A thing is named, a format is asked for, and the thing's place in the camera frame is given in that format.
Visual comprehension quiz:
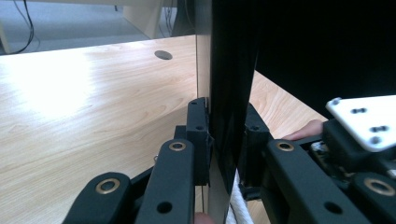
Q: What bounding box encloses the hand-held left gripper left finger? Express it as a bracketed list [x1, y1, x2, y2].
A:
[173, 96, 216, 188]

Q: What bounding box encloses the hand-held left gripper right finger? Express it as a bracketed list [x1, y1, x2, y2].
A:
[236, 102, 273, 200]

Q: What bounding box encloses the white quilted cloth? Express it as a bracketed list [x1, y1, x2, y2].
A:
[225, 169, 255, 224]

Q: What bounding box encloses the dark round table grommet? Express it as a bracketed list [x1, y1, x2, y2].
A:
[154, 49, 174, 61]

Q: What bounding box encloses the dark curtain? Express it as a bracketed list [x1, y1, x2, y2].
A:
[255, 0, 396, 118]

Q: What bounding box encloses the black metal stand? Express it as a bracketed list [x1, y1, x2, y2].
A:
[170, 0, 198, 37]

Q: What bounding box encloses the light wooden cabinet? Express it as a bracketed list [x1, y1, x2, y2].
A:
[0, 0, 176, 54]

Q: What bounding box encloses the hanging black cable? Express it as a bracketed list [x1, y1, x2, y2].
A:
[8, 0, 41, 55]

